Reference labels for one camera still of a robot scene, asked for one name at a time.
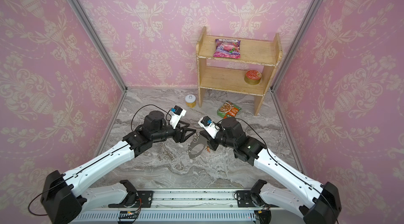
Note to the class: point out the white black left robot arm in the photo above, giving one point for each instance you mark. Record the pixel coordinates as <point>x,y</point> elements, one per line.
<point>66,195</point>

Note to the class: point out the green orange noodle packet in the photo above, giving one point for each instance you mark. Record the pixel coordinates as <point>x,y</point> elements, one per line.
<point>228,109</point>

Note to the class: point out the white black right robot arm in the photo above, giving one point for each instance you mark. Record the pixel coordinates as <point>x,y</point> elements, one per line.
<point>312,201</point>

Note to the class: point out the wooden two-tier shelf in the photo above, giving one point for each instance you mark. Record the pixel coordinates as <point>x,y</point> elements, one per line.
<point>226,74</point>

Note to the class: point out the pink snack packet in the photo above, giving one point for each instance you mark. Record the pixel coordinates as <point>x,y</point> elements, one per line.
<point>227,48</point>

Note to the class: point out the white-lidded yellow can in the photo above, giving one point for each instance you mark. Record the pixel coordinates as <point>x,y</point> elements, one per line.
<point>190,100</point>

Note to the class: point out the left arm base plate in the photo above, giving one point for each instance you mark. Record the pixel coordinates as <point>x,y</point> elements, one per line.
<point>142,198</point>

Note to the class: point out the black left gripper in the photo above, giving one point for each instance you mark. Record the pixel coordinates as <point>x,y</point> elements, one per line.
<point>182,137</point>

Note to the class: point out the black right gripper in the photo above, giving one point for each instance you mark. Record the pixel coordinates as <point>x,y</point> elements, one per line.
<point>211,143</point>

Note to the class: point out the aluminium front rail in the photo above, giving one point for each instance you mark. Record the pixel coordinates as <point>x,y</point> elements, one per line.
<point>190,206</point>

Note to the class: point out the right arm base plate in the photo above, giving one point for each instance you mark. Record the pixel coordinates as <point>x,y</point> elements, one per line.
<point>248,199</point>

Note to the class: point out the red-lidded gold tin can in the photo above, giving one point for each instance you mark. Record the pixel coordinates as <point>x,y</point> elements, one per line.
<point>252,77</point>

